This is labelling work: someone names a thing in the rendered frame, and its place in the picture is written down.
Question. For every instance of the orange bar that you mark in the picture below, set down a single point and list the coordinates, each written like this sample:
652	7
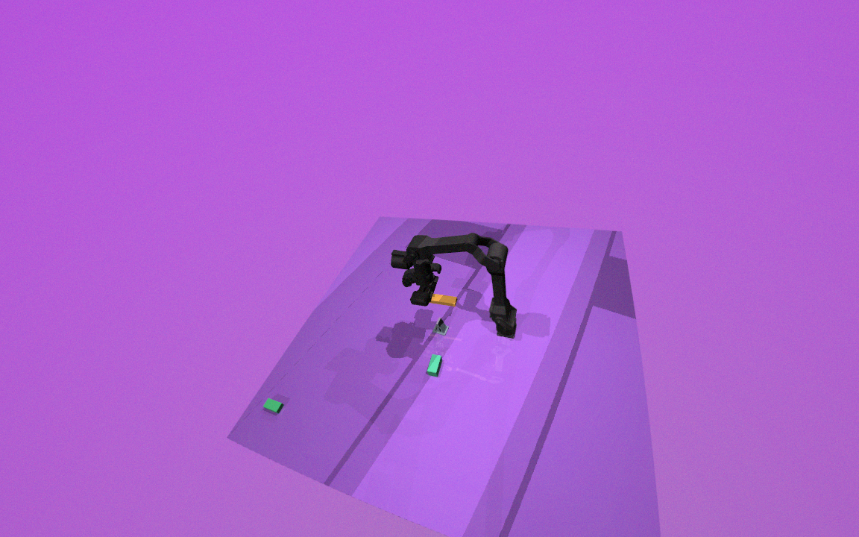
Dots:
443	300

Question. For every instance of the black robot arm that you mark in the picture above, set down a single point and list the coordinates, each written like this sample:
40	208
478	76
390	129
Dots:
420	252

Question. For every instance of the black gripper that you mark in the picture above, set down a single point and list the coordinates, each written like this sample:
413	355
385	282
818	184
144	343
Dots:
427	283

